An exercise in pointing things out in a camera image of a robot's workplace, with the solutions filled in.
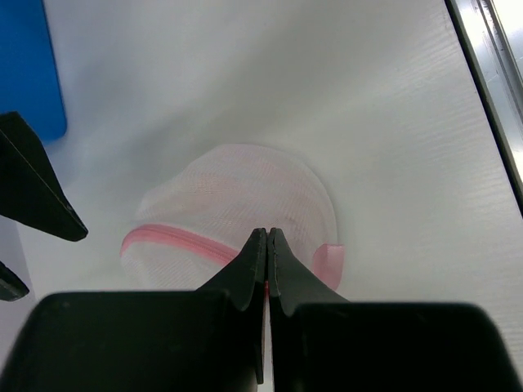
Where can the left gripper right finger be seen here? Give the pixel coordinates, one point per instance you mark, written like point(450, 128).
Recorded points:
point(323, 342)

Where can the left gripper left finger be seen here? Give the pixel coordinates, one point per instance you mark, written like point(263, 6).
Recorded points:
point(209, 339)

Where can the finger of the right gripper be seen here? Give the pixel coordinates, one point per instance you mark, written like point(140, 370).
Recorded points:
point(12, 288)
point(30, 191)

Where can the blue plastic bin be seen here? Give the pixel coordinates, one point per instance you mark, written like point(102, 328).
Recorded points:
point(30, 83)

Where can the aluminium side frame rail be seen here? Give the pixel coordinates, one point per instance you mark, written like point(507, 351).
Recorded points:
point(490, 35)

